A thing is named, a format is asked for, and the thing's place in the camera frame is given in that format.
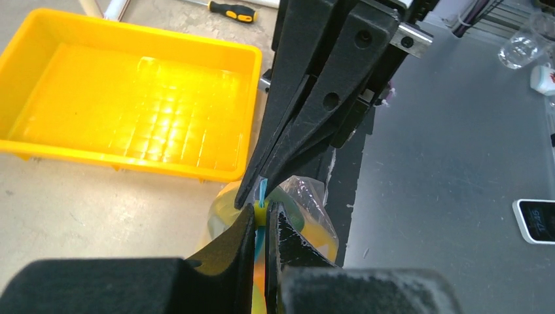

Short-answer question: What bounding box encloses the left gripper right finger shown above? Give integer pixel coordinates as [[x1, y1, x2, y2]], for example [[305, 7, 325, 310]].
[[265, 201, 462, 313]]

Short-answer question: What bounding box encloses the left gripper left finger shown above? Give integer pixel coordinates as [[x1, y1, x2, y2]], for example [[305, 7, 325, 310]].
[[1, 205, 256, 313]]

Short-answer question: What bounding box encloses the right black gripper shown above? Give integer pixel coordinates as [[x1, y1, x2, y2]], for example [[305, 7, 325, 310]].
[[234, 1, 437, 209]]

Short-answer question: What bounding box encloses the clear zip bag blue zipper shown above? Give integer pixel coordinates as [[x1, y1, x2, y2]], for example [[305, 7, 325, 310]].
[[196, 177, 344, 313]]

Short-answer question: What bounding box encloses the black yellow screwdriver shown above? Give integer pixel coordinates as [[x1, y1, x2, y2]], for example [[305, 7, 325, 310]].
[[185, 0, 258, 24]]

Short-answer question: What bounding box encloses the clear glass cup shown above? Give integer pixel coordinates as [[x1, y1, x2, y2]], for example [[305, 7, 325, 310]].
[[497, 12, 554, 69]]

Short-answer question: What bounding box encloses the white mug red print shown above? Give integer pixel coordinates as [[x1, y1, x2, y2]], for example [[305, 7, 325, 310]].
[[529, 65, 554, 96]]

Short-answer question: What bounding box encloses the yellow plastic tray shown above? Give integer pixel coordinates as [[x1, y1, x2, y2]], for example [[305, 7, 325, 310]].
[[1, 9, 262, 182]]

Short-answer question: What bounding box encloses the white smartphone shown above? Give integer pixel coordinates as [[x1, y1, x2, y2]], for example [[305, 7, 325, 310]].
[[512, 199, 554, 245]]

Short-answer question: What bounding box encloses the black cable bundle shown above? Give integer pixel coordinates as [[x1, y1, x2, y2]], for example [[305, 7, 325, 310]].
[[450, 0, 504, 38]]

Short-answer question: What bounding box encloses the white pvc pipe frame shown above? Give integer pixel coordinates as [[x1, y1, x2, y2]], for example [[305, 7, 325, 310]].
[[79, 0, 281, 23]]

